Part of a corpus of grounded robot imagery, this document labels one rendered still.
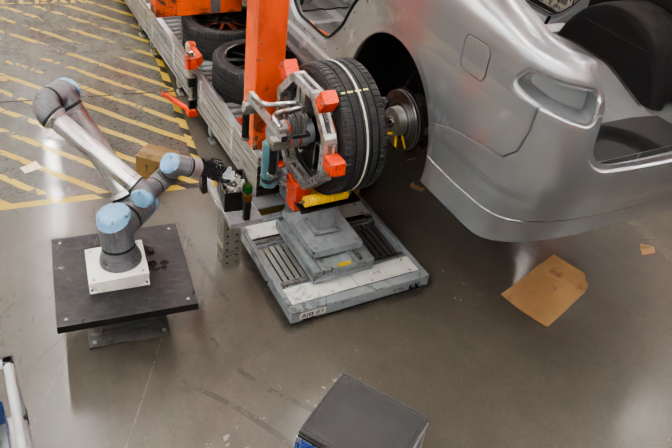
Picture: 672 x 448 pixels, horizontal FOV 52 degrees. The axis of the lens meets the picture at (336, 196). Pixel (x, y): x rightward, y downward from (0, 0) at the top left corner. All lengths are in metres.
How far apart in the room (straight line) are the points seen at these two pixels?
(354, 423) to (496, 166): 1.16
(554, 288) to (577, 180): 1.38
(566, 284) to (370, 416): 1.78
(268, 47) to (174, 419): 1.81
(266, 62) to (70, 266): 1.37
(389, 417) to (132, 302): 1.24
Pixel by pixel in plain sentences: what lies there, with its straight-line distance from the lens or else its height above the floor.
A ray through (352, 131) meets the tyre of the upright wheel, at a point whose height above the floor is 1.00.
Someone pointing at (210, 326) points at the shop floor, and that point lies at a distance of 3.50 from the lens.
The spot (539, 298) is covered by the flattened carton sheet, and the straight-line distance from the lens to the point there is 4.02.
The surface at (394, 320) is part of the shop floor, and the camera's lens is 3.63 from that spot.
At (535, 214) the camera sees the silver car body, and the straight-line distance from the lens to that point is 2.93.
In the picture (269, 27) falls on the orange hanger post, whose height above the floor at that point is 1.23.
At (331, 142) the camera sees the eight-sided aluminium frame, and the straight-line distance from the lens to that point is 3.12.
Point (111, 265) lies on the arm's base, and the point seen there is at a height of 0.40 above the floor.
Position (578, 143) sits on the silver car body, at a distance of 2.74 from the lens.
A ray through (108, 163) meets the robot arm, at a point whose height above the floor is 0.88.
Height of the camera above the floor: 2.55
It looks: 35 degrees down
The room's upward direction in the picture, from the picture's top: 8 degrees clockwise
